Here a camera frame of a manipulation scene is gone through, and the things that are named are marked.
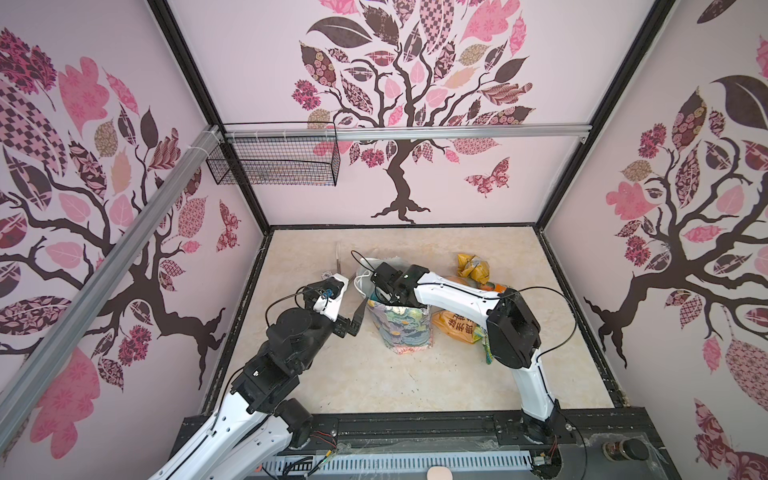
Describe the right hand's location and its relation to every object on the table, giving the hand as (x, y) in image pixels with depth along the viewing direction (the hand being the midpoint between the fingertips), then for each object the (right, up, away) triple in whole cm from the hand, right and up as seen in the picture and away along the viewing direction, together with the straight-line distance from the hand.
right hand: (400, 307), depth 91 cm
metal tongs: (-23, +15, +16) cm, 32 cm away
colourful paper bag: (+1, -3, -16) cm, 16 cm away
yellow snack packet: (+25, +12, +7) cm, 29 cm away
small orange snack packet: (+30, +5, +7) cm, 32 cm away
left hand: (-13, +8, -23) cm, 27 cm away
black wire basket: (-49, +55, +31) cm, 81 cm away
